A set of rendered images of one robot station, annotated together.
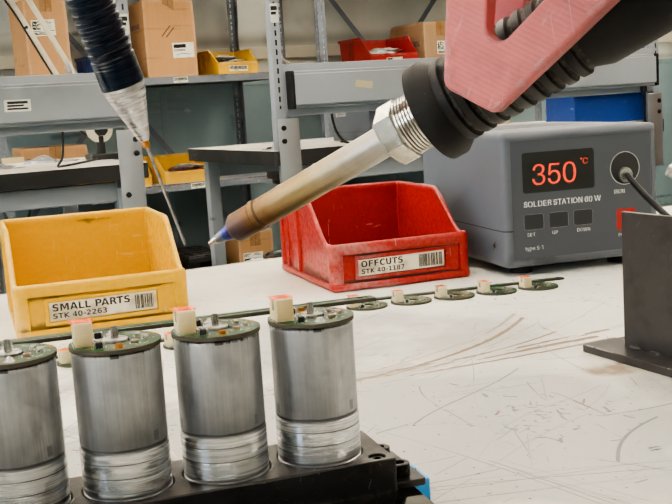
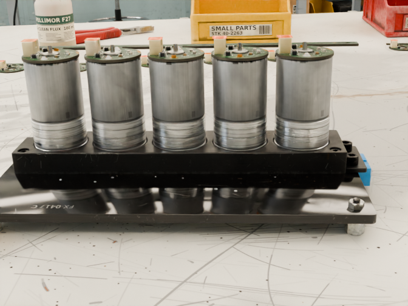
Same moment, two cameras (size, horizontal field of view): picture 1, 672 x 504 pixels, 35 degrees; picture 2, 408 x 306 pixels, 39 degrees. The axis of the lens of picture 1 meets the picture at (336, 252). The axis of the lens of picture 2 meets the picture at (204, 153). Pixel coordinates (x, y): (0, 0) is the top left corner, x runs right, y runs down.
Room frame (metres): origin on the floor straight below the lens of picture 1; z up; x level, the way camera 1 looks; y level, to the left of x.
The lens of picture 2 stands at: (0.05, -0.04, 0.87)
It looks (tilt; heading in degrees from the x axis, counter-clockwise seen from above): 22 degrees down; 22
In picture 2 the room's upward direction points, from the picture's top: 2 degrees counter-clockwise
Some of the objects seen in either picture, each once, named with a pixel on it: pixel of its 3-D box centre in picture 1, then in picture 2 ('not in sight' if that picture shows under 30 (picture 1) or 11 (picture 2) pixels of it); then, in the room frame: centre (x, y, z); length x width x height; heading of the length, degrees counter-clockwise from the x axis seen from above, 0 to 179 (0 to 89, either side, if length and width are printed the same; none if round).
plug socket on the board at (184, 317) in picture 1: (187, 319); (221, 45); (0.29, 0.04, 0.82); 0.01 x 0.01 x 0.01; 18
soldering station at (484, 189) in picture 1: (532, 192); not in sight; (0.78, -0.15, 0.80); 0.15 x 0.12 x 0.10; 15
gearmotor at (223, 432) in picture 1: (222, 412); (240, 106); (0.29, 0.04, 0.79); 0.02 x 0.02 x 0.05
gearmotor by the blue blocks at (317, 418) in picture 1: (315, 398); (302, 105); (0.30, 0.01, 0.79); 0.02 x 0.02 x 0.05
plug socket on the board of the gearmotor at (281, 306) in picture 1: (284, 307); (286, 44); (0.30, 0.02, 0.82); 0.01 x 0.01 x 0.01; 18
